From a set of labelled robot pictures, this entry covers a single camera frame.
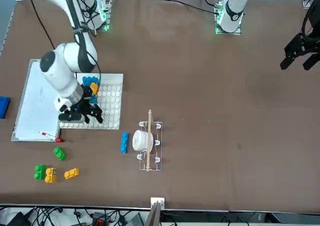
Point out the green two-stud toy block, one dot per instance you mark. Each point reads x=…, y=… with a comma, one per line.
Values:
x=39, y=172
x=60, y=153

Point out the blue whiteboard eraser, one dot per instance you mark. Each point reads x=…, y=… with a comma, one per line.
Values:
x=3, y=107

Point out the white studded baseplate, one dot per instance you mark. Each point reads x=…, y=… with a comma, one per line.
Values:
x=110, y=103

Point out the metal-framed whiteboard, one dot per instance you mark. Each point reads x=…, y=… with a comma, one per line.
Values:
x=35, y=105

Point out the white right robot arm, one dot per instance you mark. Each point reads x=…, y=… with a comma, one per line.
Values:
x=62, y=73

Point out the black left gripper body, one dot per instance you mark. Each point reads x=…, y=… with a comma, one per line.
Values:
x=305, y=44

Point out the blue three-stud toy block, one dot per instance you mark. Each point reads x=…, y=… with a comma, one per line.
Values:
x=124, y=143
x=93, y=99
x=87, y=80

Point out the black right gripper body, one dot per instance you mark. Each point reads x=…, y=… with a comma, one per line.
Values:
x=85, y=98

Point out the yellow two-stud toy block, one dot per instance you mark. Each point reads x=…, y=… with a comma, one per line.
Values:
x=71, y=174
x=94, y=87
x=50, y=176

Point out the wooden rack rod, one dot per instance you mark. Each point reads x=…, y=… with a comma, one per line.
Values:
x=149, y=118

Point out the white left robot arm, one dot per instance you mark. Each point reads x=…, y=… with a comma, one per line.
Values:
x=235, y=8

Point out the aluminium camera post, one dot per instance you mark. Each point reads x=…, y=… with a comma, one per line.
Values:
x=153, y=216

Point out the red and white marker pen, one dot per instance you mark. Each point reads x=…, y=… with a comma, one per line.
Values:
x=59, y=140

